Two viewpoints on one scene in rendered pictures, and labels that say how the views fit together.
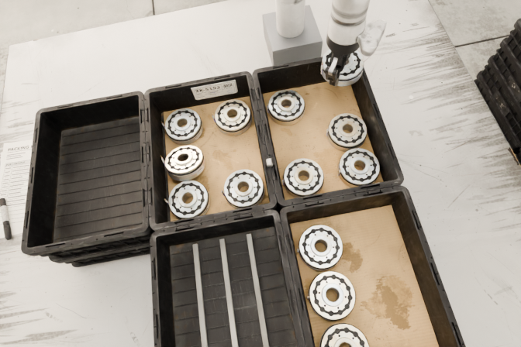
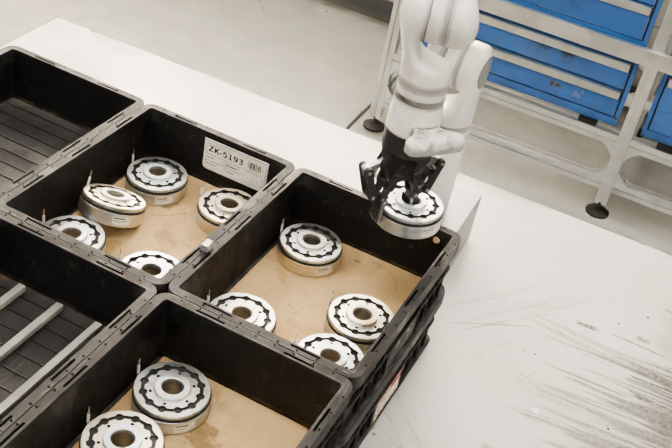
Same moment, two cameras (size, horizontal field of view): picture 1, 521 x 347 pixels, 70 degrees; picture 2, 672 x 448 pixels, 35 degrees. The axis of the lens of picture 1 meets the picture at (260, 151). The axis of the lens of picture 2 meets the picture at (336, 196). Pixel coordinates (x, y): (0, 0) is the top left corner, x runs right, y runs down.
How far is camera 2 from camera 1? 93 cm
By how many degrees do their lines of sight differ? 33
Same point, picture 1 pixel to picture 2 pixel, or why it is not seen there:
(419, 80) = (573, 402)
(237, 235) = (84, 318)
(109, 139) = (55, 138)
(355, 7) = (415, 74)
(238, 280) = (26, 356)
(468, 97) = not seen: outside the picture
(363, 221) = (265, 424)
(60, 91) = not seen: hidden behind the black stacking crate
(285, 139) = (268, 281)
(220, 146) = (176, 231)
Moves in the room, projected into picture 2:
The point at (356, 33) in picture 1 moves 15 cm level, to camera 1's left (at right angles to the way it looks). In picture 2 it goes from (411, 121) to (316, 83)
